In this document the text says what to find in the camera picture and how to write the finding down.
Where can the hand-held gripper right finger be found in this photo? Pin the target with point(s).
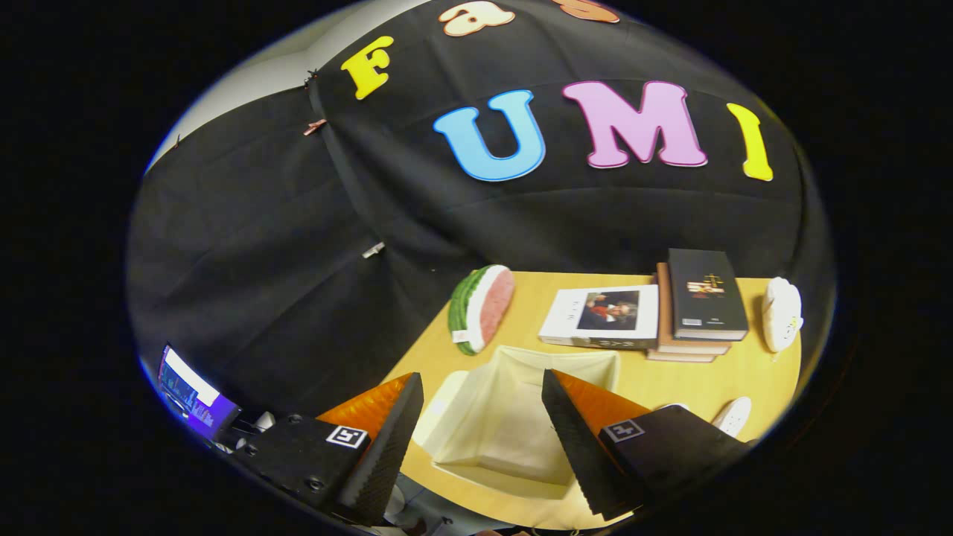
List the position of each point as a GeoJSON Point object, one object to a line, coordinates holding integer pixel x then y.
{"type": "Point", "coordinates": [581, 447]}

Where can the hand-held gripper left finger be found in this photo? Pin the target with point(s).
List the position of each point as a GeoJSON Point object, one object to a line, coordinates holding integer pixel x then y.
{"type": "Point", "coordinates": [387, 447]}

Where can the cream fabric storage box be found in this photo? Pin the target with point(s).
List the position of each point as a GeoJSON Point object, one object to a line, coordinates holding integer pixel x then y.
{"type": "Point", "coordinates": [499, 424]}

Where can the white portrait cover book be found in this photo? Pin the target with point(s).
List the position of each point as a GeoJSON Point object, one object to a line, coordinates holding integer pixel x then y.
{"type": "Point", "coordinates": [566, 313]}

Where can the thin brown book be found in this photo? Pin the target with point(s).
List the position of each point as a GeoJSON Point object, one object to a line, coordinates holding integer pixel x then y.
{"type": "Point", "coordinates": [681, 356]}

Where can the thick brown book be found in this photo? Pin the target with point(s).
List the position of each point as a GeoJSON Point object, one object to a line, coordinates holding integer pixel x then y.
{"type": "Point", "coordinates": [663, 313]}

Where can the watermelon slice plush toy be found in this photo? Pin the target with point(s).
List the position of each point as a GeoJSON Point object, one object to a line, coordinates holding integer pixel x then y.
{"type": "Point", "coordinates": [484, 305]}

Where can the white clip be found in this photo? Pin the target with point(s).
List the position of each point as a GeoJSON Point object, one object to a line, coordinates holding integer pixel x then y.
{"type": "Point", "coordinates": [373, 249]}

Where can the black hardcover book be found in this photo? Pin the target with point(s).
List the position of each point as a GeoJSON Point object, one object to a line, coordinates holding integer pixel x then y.
{"type": "Point", "coordinates": [703, 290]}

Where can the laptop screen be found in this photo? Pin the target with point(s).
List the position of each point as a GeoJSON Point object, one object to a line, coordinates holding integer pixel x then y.
{"type": "Point", "coordinates": [195, 391]}

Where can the white plush toy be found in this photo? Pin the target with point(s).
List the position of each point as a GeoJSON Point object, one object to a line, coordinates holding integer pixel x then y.
{"type": "Point", "coordinates": [780, 313]}

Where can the pink clip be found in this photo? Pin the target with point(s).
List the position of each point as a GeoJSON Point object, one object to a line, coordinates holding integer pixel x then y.
{"type": "Point", "coordinates": [315, 127]}

